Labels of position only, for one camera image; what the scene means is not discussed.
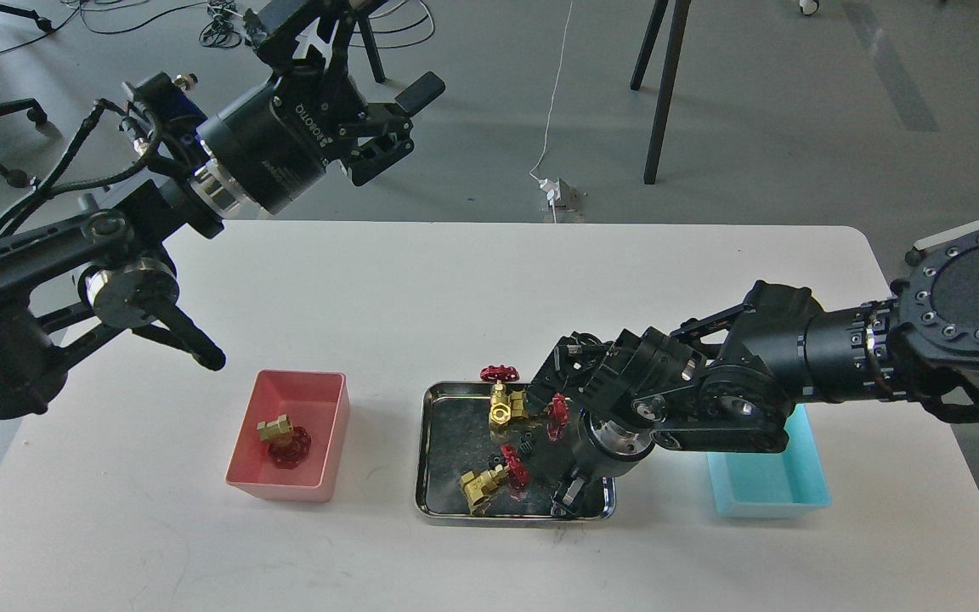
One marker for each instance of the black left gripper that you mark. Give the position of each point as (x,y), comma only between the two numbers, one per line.
(275,141)

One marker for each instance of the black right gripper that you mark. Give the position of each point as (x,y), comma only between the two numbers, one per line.
(620,392)

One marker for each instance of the brass valve red handle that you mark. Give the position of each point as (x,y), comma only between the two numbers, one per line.
(554,413)
(504,407)
(479,487)
(287,445)

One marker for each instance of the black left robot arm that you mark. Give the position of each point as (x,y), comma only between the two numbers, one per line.
(82,256)

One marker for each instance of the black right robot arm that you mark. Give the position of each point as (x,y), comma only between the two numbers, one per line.
(729,382)

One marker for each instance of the black gear centre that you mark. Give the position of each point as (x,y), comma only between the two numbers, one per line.
(525,445)

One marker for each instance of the blue plastic box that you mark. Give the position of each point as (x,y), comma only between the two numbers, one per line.
(785,485)

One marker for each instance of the pink plastic box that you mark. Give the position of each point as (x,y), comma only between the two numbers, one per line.
(316,401)

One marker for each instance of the black tripod legs left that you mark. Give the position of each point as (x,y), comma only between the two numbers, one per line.
(372,52)

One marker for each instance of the black tripod legs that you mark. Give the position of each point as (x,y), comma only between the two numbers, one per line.
(666,88)
(372,52)

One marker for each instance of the stainless steel tray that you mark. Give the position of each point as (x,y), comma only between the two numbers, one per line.
(456,437)

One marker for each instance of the white power adapter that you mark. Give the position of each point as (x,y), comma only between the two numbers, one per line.
(560,197)

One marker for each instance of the black tripod legs right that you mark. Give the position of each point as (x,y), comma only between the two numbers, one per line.
(666,88)

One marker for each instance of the brass valve front red handle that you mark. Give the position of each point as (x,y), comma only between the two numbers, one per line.
(479,487)

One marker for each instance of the brass valve upright red handle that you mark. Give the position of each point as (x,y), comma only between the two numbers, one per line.
(504,407)

